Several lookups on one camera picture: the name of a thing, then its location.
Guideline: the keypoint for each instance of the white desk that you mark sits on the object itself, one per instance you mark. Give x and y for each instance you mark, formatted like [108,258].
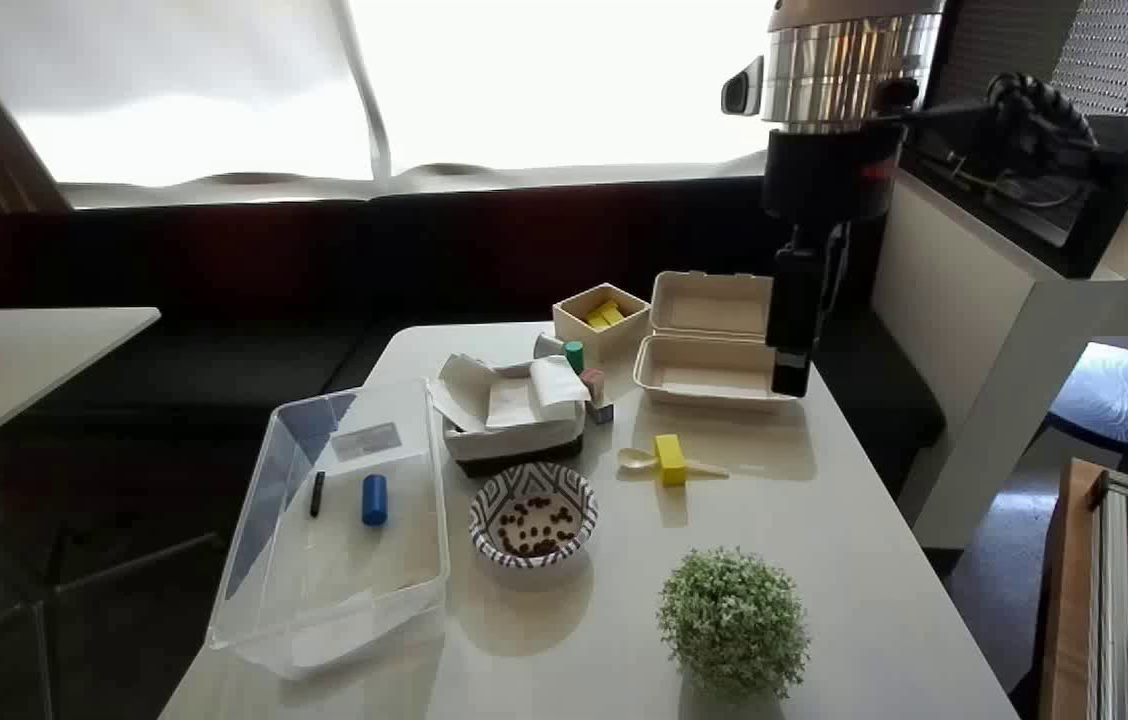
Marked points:
[949,333]

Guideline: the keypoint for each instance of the white window shade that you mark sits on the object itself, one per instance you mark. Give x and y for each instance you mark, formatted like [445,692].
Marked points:
[189,83]

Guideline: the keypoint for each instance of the white foam lunch pack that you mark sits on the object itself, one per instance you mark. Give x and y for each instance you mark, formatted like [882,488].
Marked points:
[709,333]

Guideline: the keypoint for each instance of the clear plastic storage bin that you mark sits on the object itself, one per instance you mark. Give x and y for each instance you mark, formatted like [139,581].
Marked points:
[325,586]

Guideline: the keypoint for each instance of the white label card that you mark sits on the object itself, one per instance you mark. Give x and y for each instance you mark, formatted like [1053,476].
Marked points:
[366,441]

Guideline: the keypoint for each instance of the blue cylinder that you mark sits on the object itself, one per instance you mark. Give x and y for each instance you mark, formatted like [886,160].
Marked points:
[372,502]

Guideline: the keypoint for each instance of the small grey block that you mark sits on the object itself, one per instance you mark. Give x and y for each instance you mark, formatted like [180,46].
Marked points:
[601,413]

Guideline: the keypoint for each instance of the patterned bowl with beans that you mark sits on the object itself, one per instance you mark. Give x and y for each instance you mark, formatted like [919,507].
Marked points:
[535,521]

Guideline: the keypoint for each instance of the small green block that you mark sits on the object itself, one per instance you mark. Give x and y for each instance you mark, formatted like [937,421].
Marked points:
[575,359]

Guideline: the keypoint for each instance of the small pink block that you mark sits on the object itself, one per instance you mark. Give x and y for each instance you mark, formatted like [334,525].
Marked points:
[594,385]

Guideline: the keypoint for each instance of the white side table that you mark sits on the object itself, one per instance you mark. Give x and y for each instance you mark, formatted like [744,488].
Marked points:
[16,367]

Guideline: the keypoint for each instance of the dark bench sofa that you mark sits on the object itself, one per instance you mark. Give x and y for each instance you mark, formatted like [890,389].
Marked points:
[258,280]

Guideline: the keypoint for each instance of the black marker pen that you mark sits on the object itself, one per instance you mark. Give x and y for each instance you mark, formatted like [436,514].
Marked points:
[319,494]

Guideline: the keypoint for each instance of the yellow item in wooden box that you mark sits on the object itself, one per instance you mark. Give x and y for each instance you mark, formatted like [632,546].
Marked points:
[607,313]

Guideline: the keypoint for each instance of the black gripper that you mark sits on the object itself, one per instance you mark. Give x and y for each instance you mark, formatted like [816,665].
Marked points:
[827,175]

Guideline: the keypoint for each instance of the green ball plant in pot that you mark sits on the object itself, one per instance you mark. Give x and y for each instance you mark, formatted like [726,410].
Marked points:
[734,625]

